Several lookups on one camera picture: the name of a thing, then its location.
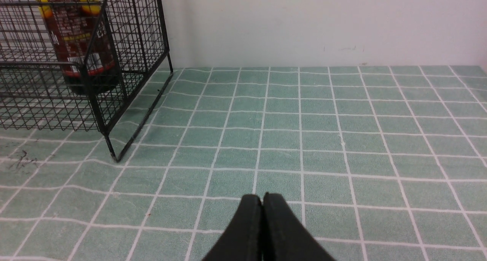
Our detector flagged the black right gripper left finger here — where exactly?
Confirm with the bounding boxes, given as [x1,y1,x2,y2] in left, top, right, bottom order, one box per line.
[203,194,263,261]

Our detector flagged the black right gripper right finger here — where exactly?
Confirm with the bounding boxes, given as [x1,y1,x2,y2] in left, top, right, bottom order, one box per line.
[263,193,335,261]

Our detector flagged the soy sauce bottle red label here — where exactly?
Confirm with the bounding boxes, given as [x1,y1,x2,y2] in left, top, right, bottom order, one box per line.
[36,0,119,95]

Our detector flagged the green checkered tablecloth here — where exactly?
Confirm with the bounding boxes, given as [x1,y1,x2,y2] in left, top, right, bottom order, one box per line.
[1,65,486,261]

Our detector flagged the black wire mesh rack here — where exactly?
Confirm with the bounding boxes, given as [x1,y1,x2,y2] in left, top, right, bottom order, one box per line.
[1,0,174,162]

